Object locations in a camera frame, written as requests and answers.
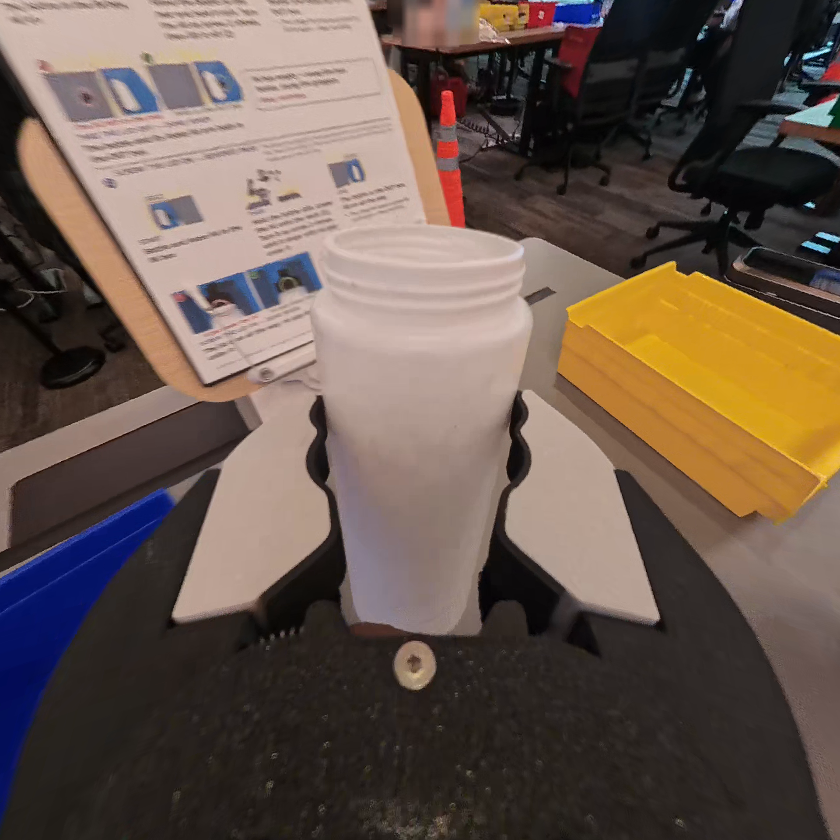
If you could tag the small yellow bin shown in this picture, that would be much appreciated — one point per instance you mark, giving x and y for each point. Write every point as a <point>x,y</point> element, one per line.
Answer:
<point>502,16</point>

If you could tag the black office chair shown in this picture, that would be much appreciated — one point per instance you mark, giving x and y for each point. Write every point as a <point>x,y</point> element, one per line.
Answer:
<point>610,85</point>
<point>768,170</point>

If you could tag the red canister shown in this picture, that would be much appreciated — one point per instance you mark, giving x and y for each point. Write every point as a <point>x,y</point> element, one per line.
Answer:
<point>449,95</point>

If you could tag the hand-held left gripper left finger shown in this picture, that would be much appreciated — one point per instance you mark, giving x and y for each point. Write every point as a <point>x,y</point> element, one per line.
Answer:
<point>262,518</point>

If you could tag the wooden side table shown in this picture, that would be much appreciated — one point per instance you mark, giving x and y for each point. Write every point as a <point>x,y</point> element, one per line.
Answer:
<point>810,124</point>

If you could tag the blue plastic bin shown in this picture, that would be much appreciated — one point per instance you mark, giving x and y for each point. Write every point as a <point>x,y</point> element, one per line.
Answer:
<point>52,590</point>

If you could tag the small blue bin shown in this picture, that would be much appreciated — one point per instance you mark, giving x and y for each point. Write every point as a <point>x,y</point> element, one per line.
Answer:
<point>577,13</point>

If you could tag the orange traffic cone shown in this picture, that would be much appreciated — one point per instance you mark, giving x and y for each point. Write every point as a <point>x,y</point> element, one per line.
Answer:
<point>449,157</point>

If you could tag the yellow plastic bin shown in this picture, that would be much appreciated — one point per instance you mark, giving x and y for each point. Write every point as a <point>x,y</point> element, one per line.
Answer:
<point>689,394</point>

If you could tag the wooden background table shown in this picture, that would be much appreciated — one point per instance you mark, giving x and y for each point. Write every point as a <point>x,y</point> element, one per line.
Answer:
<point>472,46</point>

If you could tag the dark tray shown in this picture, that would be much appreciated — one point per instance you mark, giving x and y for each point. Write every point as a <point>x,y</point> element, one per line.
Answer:
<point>781,275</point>

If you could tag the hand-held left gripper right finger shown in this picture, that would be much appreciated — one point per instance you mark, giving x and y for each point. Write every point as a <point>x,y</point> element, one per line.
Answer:
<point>571,531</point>

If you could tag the small red bin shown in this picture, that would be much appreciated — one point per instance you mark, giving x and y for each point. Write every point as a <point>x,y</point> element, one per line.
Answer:
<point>541,14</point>

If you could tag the white plastic bottle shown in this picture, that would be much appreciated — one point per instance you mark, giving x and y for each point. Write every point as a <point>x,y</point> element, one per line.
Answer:
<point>420,426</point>

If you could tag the printed instruction sheet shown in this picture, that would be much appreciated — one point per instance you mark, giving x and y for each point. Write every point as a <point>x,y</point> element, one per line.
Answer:
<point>216,164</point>

